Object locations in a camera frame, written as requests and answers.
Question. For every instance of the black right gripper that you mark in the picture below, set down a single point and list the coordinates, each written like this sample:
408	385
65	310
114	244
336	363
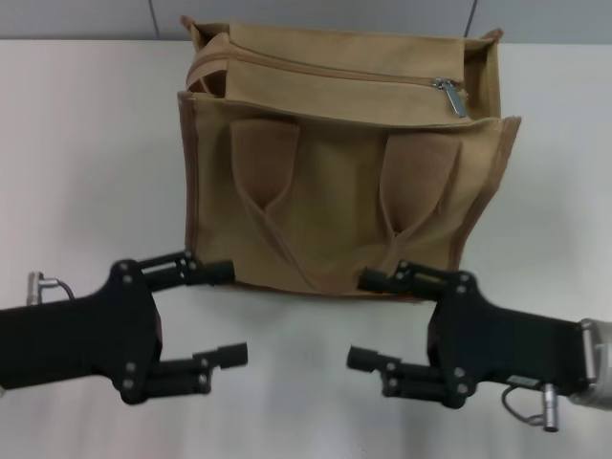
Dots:
502	349

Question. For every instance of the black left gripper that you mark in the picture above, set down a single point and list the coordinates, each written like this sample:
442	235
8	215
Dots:
95	334

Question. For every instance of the khaki canvas food bag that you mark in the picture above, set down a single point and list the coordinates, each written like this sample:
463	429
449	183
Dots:
334	191

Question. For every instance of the silver metal zipper pull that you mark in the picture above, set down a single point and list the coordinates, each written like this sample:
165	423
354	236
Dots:
454	98

